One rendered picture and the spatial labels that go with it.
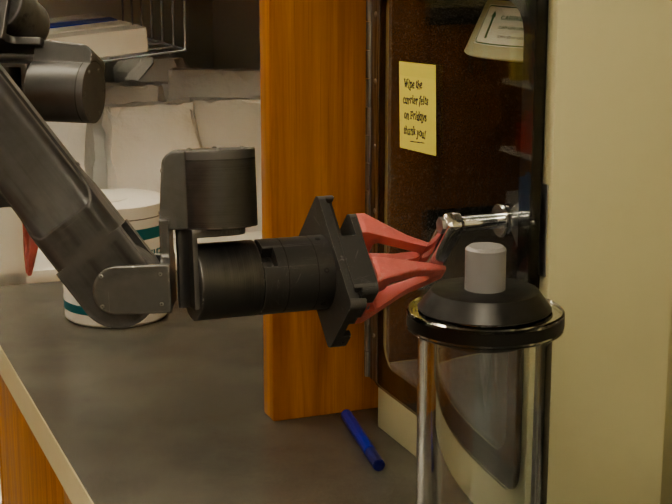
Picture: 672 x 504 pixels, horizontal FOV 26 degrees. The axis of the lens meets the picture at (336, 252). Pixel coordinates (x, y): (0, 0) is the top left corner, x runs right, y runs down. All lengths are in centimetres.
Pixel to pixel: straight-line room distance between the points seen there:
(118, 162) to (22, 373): 73
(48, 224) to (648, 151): 45
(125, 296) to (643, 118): 40
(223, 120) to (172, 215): 130
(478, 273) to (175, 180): 24
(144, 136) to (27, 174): 124
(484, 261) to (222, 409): 56
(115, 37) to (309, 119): 84
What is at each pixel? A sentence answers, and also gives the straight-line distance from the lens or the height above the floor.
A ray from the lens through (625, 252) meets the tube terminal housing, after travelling 113.
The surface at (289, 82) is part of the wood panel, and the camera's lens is 138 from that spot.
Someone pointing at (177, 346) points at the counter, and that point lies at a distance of 170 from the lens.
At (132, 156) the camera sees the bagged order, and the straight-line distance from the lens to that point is 230.
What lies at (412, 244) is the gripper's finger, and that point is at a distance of 113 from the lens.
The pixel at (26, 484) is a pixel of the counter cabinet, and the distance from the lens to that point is 186.
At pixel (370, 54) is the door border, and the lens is 134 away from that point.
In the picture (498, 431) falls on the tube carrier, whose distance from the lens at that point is 99.
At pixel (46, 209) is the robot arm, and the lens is 106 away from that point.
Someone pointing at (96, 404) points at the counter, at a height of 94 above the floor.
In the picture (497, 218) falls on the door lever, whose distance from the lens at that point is 112.
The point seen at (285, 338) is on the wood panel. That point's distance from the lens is 143.
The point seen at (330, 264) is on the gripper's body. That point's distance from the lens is 109.
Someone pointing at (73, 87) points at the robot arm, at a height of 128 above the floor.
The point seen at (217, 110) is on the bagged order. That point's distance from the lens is 237.
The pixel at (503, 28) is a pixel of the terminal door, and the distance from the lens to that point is 111.
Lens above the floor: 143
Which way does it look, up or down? 13 degrees down
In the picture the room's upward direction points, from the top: straight up
